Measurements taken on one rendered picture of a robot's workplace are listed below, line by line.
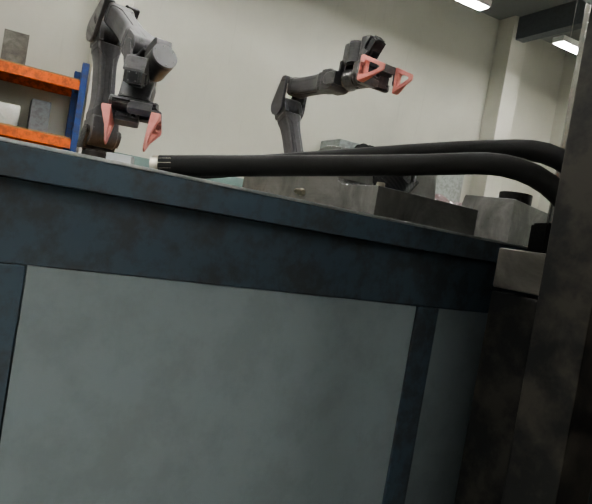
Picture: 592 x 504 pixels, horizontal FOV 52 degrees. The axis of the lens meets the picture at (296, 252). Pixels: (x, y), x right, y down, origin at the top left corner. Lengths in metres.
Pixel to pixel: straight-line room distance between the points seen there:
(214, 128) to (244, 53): 0.95
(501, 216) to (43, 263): 1.01
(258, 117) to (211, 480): 6.63
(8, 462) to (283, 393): 0.35
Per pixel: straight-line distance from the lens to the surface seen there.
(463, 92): 9.19
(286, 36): 7.66
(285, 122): 1.93
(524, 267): 0.93
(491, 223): 1.43
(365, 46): 1.71
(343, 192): 1.13
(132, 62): 1.31
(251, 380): 0.84
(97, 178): 0.70
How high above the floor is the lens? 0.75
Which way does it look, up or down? 2 degrees down
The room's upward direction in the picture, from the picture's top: 10 degrees clockwise
